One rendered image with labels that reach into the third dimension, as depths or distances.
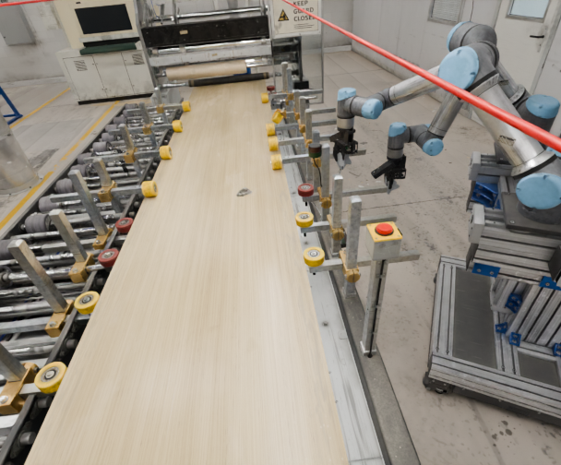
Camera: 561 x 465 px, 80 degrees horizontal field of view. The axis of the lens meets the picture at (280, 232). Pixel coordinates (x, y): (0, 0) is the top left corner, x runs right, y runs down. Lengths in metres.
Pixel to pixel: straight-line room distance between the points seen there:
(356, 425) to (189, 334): 0.59
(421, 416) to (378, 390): 0.80
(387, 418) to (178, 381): 0.61
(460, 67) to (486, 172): 0.77
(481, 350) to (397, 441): 0.98
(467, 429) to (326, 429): 1.19
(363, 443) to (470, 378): 0.81
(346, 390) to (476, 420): 0.92
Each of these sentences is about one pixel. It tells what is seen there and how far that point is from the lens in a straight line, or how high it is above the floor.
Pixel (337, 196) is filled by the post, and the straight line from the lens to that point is 1.39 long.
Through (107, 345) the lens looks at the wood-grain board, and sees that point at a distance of 1.20.
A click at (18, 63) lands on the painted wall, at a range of 11.45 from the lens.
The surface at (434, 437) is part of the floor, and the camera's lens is 1.96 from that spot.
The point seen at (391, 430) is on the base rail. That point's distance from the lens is 1.16.
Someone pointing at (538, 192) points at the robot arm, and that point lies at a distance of 1.21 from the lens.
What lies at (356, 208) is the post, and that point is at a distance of 1.13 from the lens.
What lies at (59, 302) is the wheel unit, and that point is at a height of 0.88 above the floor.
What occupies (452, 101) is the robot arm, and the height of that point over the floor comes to 1.31.
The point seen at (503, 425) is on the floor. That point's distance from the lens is 2.10.
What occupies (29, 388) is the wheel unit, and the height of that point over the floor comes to 0.85.
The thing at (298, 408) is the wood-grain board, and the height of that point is 0.90.
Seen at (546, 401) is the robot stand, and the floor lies 0.23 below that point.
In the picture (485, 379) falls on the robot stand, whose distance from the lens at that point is 1.92.
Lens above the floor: 1.75
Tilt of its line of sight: 37 degrees down
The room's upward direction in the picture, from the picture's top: 6 degrees counter-clockwise
